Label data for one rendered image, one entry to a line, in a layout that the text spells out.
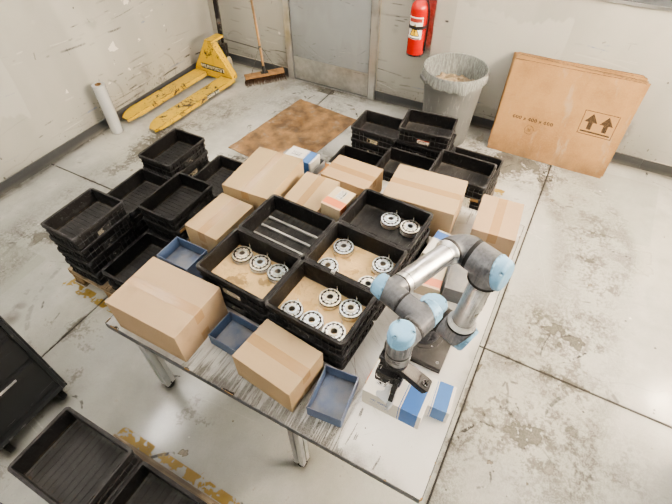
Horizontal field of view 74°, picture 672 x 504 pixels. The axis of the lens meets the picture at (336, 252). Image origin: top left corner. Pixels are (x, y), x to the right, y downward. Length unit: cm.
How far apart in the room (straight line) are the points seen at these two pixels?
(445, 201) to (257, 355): 127
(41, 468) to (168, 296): 88
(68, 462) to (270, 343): 101
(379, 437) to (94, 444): 124
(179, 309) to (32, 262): 210
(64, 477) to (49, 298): 162
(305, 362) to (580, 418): 172
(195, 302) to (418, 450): 110
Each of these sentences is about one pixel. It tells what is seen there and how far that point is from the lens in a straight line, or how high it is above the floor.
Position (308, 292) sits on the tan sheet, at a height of 83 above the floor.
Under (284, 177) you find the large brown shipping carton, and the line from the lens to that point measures 259.
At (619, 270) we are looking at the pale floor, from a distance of 382.
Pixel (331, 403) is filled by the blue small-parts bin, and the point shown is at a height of 70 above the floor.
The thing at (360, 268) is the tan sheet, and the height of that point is 83.
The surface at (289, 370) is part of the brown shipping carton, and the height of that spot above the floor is 86.
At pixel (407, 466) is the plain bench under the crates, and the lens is 189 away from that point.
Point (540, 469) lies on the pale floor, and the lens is 280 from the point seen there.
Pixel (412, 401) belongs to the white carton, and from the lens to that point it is 151.
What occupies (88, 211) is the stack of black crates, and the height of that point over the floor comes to 49.
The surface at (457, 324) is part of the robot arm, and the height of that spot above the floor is 100.
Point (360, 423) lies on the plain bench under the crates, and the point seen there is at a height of 70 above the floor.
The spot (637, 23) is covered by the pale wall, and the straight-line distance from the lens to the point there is 438.
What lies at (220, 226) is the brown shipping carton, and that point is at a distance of 242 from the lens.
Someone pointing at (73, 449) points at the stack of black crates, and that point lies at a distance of 241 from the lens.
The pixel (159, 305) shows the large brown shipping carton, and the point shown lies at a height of 90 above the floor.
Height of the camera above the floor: 250
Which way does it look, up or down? 48 degrees down
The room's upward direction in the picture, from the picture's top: 1 degrees counter-clockwise
